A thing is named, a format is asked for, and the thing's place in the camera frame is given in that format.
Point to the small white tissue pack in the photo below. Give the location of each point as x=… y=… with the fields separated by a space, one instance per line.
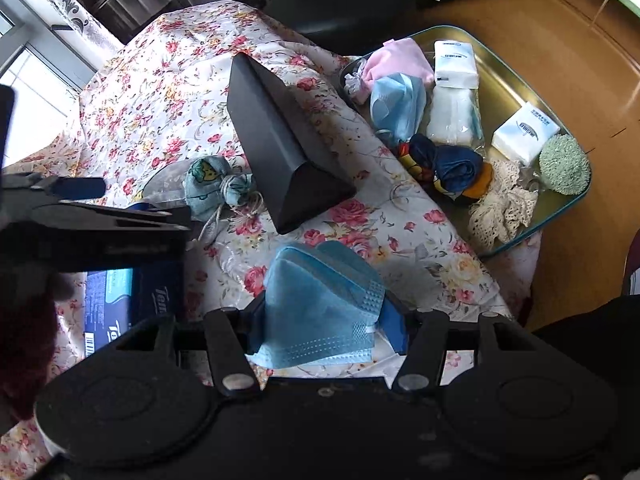
x=523 y=135

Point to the grey patterned cloth roll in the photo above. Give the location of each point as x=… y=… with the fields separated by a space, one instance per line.
x=166 y=188

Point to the black triangular box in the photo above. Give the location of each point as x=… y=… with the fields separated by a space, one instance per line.
x=297 y=174

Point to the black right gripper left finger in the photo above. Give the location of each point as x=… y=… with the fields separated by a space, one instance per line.
x=231 y=372

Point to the gold metal tray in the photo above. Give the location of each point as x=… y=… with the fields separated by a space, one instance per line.
x=502 y=93

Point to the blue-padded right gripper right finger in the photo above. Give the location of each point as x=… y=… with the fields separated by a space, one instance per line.
x=421 y=338

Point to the cartoon print drawstring pouch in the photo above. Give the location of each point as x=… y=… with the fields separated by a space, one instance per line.
x=211 y=184

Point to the dark colourful cloth bundle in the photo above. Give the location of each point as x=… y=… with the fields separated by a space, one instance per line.
x=454 y=172

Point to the pink cloth pouch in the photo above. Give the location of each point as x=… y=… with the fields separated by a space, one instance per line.
x=403 y=56

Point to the clear tissue pack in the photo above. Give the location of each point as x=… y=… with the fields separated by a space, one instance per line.
x=455 y=118

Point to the blue Tempo tissue box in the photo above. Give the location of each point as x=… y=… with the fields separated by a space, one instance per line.
x=116 y=300

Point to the light blue face mask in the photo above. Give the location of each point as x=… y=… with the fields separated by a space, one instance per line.
x=397 y=104

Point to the patterned curtain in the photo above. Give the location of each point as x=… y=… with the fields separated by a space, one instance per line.
x=87 y=27

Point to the cream lace doily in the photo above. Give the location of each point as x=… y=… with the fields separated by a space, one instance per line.
x=503 y=210

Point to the floral bed sheet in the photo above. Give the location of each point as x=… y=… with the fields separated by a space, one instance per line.
x=163 y=99

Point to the green round sponge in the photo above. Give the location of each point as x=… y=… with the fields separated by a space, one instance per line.
x=564 y=166

